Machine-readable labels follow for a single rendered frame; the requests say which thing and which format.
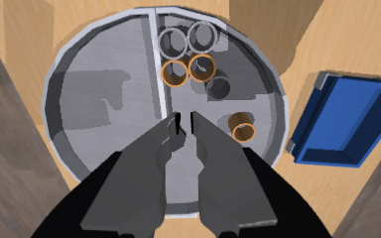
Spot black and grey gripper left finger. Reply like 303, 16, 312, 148
31, 112, 181, 238

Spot blue crate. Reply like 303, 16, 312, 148
285, 71, 381, 168

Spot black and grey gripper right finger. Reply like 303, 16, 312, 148
190, 111, 332, 238

